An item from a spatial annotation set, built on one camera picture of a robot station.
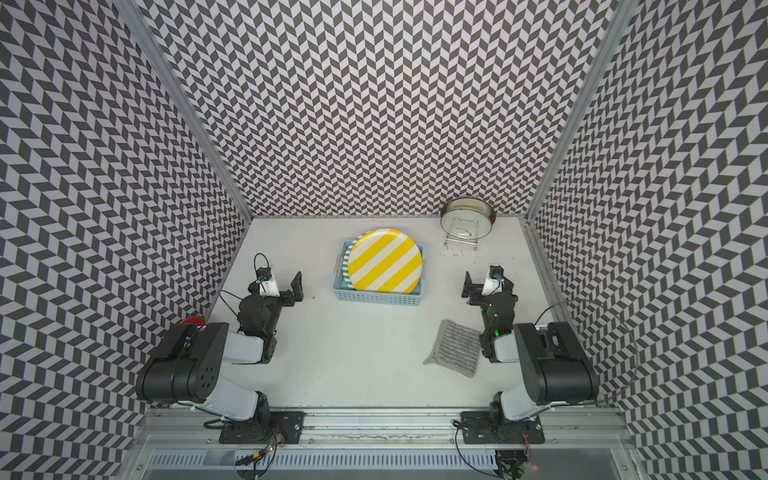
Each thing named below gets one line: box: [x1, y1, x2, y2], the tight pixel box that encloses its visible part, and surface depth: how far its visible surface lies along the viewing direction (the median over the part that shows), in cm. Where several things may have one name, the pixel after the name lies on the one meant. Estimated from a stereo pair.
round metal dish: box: [440, 197, 497, 239], surface depth 103 cm
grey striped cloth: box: [423, 319, 481, 378], surface depth 86 cm
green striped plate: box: [342, 240, 357, 290], surface depth 101 cm
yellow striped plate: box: [347, 229, 423, 293], surface depth 98 cm
